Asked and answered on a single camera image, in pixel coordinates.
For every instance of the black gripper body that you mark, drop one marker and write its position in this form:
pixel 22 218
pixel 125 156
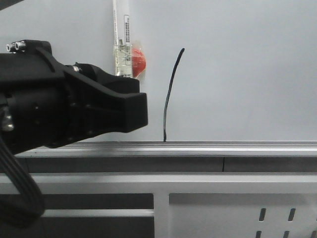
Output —
pixel 50 104

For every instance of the white black whiteboard marker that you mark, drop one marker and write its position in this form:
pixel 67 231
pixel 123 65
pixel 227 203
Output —
pixel 122 40

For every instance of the red magnet taped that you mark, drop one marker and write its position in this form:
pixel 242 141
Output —
pixel 139 62

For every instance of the white whiteboard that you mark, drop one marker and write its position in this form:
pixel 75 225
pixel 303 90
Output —
pixel 223 77

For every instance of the white perforated stand frame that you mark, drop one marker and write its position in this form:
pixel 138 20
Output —
pixel 174 197

